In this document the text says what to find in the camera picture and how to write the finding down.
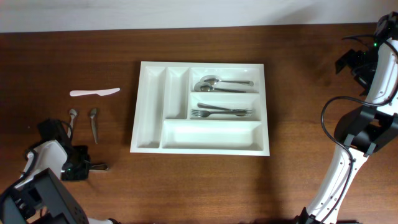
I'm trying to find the small silver teaspoon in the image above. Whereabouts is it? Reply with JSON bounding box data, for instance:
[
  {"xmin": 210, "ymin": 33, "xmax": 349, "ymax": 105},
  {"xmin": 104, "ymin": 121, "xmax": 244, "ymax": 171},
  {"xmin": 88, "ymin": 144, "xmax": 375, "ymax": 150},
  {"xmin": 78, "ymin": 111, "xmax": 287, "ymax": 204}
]
[
  {"xmin": 89, "ymin": 108, "xmax": 98, "ymax": 144},
  {"xmin": 67, "ymin": 109, "xmax": 78, "ymax": 138}
]

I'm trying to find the white plastic knife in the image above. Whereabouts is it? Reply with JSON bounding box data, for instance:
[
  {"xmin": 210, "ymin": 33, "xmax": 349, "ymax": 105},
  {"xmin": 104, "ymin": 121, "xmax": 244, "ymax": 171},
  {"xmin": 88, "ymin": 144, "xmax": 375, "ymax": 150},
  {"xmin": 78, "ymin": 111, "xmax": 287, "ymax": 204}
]
[{"xmin": 70, "ymin": 88, "xmax": 121, "ymax": 97}]

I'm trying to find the silver fork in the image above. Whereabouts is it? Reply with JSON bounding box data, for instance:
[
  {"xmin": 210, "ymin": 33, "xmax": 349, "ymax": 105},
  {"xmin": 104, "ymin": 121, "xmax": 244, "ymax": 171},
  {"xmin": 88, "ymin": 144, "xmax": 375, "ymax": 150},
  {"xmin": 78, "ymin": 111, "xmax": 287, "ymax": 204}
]
[
  {"xmin": 190, "ymin": 110, "xmax": 252, "ymax": 118},
  {"xmin": 197, "ymin": 103, "xmax": 238, "ymax": 111}
]

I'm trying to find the large silver spoon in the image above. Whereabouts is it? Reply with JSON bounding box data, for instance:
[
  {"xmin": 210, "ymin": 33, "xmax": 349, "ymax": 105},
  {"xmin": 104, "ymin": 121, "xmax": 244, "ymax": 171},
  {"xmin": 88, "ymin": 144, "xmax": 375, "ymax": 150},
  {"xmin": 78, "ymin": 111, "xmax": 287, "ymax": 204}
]
[
  {"xmin": 200, "ymin": 75, "xmax": 254, "ymax": 86},
  {"xmin": 194, "ymin": 82, "xmax": 245, "ymax": 93}
]

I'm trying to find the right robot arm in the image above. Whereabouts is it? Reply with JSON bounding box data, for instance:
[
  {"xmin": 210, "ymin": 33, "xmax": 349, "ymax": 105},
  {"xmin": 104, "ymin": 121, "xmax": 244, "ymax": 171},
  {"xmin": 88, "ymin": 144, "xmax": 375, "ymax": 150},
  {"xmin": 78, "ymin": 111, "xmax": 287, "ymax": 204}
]
[{"xmin": 294, "ymin": 11, "xmax": 397, "ymax": 223}]

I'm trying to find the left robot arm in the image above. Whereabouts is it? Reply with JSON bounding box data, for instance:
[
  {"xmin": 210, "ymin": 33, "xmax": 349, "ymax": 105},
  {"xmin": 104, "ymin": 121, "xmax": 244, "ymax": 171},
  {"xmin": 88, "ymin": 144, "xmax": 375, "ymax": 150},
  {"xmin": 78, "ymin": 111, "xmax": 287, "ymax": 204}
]
[{"xmin": 1, "ymin": 119, "xmax": 117, "ymax": 224}]

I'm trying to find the white cutlery tray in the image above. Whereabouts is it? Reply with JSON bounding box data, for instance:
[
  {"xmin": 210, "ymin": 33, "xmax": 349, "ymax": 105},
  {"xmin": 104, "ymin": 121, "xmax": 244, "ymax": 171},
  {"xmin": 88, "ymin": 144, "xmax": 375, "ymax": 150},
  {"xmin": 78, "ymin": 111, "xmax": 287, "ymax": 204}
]
[{"xmin": 130, "ymin": 62, "xmax": 270, "ymax": 156}]

